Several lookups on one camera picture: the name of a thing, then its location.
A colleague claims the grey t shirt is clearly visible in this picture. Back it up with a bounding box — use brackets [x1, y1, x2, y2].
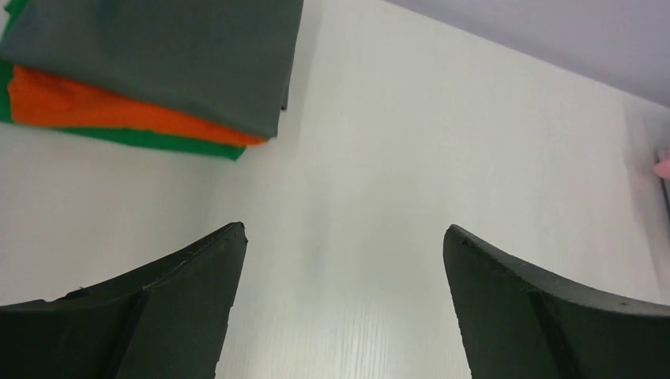
[1, 1, 303, 138]

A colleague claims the orange folded t shirt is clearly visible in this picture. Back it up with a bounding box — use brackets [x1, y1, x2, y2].
[7, 65, 268, 147]

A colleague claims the green folded t shirt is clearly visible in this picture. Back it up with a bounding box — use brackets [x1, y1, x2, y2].
[0, 0, 247, 162]

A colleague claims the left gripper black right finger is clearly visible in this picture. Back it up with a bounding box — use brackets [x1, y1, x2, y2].
[443, 225, 669, 378]

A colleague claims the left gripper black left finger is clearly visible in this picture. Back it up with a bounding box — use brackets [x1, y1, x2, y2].
[1, 222, 248, 378]

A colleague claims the pink t shirt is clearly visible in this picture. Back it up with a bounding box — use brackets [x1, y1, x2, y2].
[653, 148, 670, 180]

